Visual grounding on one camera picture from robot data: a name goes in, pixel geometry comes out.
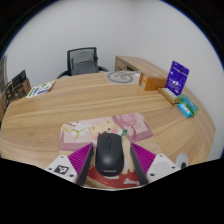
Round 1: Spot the green and blue small pack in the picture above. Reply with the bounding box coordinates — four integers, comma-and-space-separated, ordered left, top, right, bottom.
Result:
177, 94, 200, 119

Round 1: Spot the large open brown carton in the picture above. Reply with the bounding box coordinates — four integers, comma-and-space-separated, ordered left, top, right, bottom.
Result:
3, 69, 32, 104

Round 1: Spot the white printed sheet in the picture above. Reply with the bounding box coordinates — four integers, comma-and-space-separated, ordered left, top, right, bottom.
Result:
25, 80, 57, 99

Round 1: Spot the round grey white disc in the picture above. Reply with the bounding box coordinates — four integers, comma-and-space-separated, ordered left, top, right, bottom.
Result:
106, 70, 141, 84

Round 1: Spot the small white round puck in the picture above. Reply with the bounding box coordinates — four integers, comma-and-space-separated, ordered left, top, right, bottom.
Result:
175, 152, 190, 169

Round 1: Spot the black computer mouse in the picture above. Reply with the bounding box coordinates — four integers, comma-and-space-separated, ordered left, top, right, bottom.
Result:
94, 132, 125, 177

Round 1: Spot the purple packet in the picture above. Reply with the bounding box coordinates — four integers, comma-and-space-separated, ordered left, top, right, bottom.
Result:
165, 60, 190, 97

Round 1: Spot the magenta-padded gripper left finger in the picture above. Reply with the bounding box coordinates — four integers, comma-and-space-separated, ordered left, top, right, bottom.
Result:
44, 143, 94, 187

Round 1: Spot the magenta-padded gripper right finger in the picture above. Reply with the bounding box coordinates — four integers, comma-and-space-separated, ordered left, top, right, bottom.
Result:
130, 143, 181, 186

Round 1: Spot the small orange box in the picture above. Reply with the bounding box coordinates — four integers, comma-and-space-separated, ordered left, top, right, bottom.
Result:
138, 72, 168, 92

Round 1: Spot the black mesh office chair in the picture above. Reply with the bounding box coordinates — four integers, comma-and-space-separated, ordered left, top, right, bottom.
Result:
56, 46, 109, 80

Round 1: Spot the cartoon print mouse pad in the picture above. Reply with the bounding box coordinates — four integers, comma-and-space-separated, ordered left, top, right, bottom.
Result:
59, 112, 155, 191

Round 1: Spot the grey backpack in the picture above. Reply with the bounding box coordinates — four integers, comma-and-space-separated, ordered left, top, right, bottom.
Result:
71, 51, 100, 76

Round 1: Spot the flat tan box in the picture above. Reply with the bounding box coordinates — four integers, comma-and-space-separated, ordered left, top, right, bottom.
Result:
157, 87, 183, 105

